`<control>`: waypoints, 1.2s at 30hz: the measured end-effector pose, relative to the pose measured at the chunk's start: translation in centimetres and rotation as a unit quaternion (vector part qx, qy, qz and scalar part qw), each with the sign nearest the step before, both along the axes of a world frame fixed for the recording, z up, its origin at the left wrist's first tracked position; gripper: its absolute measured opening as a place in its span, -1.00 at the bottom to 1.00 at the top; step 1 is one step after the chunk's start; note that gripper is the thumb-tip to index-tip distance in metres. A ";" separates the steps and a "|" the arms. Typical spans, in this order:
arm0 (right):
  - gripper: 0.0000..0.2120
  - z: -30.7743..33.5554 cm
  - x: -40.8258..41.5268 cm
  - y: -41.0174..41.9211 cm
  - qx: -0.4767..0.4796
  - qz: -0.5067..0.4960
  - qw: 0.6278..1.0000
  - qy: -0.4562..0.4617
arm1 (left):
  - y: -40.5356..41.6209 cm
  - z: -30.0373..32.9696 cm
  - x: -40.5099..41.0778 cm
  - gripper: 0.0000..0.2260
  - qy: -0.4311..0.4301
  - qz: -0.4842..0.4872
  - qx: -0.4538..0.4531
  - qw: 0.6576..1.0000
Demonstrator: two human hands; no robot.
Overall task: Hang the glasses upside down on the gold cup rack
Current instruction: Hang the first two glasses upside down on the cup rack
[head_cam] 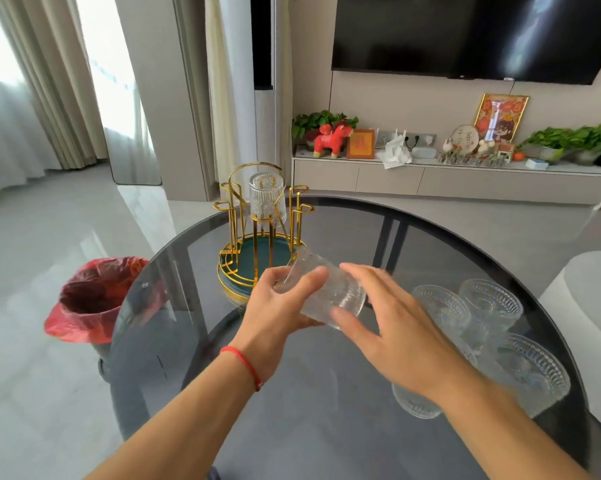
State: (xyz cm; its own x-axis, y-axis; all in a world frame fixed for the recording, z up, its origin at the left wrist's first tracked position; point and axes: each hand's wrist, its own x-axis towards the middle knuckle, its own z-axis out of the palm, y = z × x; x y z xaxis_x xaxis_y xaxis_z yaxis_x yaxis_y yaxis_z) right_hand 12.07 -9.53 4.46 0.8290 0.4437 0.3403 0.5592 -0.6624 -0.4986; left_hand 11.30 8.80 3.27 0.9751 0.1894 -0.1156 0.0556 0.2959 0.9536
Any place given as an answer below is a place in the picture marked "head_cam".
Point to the row of small figurines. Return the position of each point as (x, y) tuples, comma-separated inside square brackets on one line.
[(460, 158)]

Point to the person's left forearm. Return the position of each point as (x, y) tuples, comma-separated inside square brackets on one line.
[(180, 429)]

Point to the small white flat device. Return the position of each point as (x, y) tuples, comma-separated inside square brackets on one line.
[(424, 152)]

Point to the person's right hand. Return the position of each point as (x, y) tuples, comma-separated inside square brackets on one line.
[(405, 344)]

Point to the beige curtain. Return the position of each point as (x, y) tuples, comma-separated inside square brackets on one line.
[(55, 69)]

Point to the red plush horse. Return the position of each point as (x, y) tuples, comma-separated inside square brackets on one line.
[(330, 140)]

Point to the black wall television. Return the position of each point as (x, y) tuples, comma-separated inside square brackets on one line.
[(455, 34)]

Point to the round white plaque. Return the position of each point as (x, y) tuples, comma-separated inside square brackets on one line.
[(464, 137)]

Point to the small orange framed picture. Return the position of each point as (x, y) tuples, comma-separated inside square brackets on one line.
[(360, 144)]

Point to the dark grey trash bin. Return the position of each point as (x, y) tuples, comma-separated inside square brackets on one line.
[(100, 350)]

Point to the white crumpled plastic bag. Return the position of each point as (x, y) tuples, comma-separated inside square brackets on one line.
[(394, 155)]

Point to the small white blue box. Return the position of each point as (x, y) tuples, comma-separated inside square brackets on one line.
[(537, 164)]

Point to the person's left hand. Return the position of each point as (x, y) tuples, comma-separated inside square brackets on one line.
[(268, 319)]

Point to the tall floor mirror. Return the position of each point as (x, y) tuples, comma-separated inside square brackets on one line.
[(120, 94)]

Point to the red plastic bin bag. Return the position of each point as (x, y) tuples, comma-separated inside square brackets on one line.
[(80, 324)]

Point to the clear embossed glass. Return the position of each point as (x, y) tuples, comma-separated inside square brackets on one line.
[(530, 369), (490, 299), (338, 294), (438, 307), (415, 404), (267, 194)]

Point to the green leafy potted plant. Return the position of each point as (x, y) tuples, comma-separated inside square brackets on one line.
[(545, 139), (315, 119), (595, 137)]

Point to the beige low television cabinet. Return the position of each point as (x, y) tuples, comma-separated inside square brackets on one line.
[(480, 184)]

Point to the gold framed picture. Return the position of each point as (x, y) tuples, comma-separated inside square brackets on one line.
[(500, 117)]

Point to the round dark glass table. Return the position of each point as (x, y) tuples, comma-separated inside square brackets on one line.
[(330, 419)]

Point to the white standing air conditioner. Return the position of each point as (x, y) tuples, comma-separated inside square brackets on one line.
[(265, 124)]

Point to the grey wall socket panel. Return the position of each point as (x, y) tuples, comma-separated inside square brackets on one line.
[(425, 138)]

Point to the white round coffee table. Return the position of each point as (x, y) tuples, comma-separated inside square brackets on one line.
[(590, 319)]

